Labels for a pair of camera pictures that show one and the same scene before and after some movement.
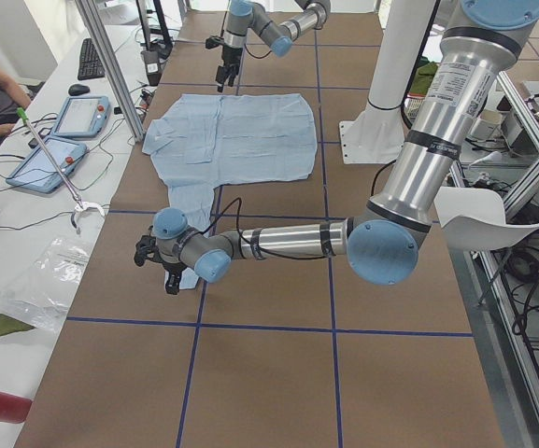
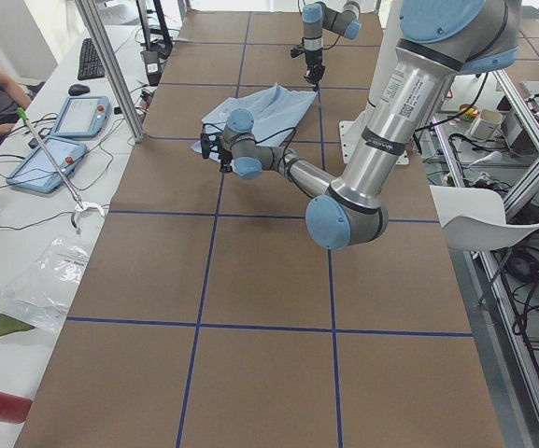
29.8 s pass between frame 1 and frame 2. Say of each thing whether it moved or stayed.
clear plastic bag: stayed
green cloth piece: stayed
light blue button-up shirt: moved
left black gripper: moved
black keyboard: stayed
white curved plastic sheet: stayed
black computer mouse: stayed
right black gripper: moved
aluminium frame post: stayed
